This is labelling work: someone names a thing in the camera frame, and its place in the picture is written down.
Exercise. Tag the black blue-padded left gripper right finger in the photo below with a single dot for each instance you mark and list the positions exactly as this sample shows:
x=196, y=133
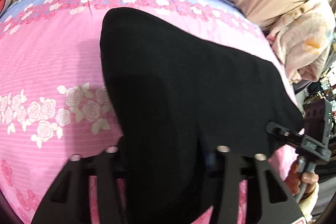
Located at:
x=268, y=198

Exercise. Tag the pale floral blanket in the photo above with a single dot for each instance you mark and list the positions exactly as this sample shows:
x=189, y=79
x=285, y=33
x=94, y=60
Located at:
x=301, y=40

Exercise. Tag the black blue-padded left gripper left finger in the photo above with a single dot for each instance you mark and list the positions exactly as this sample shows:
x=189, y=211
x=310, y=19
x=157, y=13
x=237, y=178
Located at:
x=67, y=199

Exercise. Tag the person's right hand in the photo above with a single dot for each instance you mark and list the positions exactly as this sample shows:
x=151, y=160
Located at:
x=295, y=179

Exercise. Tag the black fleece-lined pants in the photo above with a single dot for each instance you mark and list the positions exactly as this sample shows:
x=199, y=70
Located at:
x=177, y=97

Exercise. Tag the pink floral bed sheet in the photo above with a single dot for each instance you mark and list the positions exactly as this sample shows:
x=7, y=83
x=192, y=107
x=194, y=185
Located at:
x=53, y=100

